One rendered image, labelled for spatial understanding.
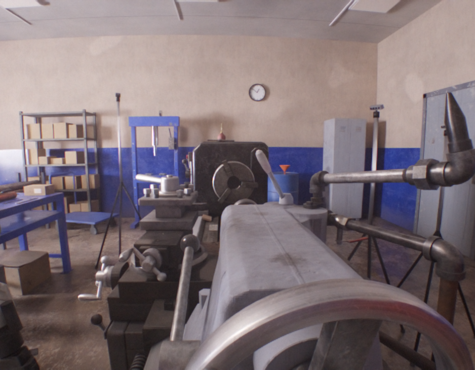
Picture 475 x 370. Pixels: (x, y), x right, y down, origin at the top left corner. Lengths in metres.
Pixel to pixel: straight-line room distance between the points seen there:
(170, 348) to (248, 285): 0.13
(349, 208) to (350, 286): 5.03
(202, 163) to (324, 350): 1.63
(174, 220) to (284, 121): 4.52
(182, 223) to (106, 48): 5.15
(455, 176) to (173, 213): 0.73
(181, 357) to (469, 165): 0.41
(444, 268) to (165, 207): 0.73
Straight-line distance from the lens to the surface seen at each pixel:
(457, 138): 0.42
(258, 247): 0.34
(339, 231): 0.58
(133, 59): 5.57
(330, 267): 0.30
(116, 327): 0.87
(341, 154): 5.01
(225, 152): 1.77
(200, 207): 0.96
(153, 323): 0.72
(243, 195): 1.59
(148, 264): 0.69
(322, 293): 0.17
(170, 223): 0.85
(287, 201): 0.59
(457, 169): 0.42
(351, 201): 5.20
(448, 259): 0.42
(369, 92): 5.95
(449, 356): 0.24
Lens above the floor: 1.28
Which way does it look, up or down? 7 degrees down
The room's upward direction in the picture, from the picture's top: straight up
